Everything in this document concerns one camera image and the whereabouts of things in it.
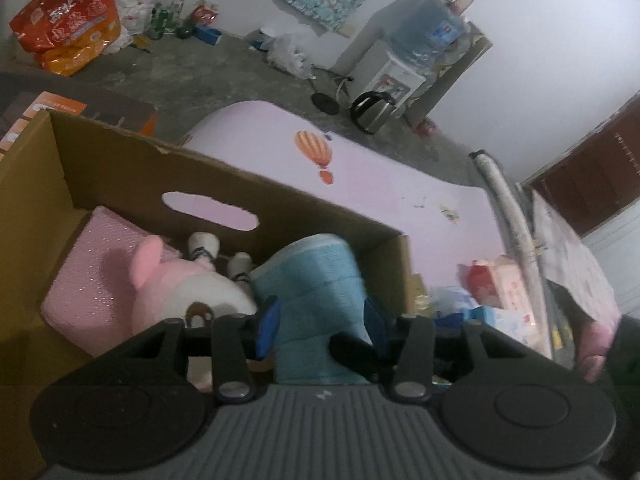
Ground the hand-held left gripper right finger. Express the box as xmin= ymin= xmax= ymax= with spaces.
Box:
xmin=364 ymin=299 xmax=556 ymax=405

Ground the rolled striped mattress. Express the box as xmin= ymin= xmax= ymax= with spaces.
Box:
xmin=469 ymin=150 xmax=556 ymax=361

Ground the white trash bag pile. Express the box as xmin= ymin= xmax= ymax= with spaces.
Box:
xmin=115 ymin=0 xmax=156 ymax=36

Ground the pink white plush toy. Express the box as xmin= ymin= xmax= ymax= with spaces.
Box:
xmin=131 ymin=231 xmax=258 ymax=391

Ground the grey printed blanket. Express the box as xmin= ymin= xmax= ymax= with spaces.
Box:
xmin=530 ymin=187 xmax=623 ymax=326

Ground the brown wooden door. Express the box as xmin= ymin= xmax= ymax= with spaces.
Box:
xmin=520 ymin=92 xmax=640 ymax=236

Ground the clear white plastic bag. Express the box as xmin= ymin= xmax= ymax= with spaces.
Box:
xmin=267 ymin=35 xmax=313 ymax=78

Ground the steel electric kettle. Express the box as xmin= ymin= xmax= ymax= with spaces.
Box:
xmin=350 ymin=90 xmax=401 ymax=135

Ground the black kettle base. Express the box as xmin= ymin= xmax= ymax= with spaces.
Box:
xmin=311 ymin=91 xmax=341 ymax=115

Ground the blue towel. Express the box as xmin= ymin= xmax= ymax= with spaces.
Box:
xmin=249 ymin=234 xmax=381 ymax=385

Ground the pink towel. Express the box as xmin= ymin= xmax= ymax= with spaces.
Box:
xmin=41 ymin=206 xmax=183 ymax=356

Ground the pink soft cloth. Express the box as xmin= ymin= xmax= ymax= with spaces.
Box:
xmin=575 ymin=320 xmax=621 ymax=386

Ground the black orange carton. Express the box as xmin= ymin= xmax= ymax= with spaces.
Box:
xmin=0 ymin=91 xmax=158 ymax=153

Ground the red snack bag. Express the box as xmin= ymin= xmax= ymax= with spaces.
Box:
xmin=10 ymin=0 xmax=126 ymax=77

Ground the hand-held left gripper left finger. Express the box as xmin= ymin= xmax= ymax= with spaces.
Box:
xmin=95 ymin=296 xmax=280 ymax=405

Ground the small red packet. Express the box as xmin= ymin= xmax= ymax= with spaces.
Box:
xmin=192 ymin=2 xmax=221 ymax=28

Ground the red wet wipes pack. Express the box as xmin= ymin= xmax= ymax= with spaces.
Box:
xmin=465 ymin=256 xmax=541 ymax=321

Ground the brown cardboard box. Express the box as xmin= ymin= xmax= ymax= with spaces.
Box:
xmin=0 ymin=110 xmax=411 ymax=480

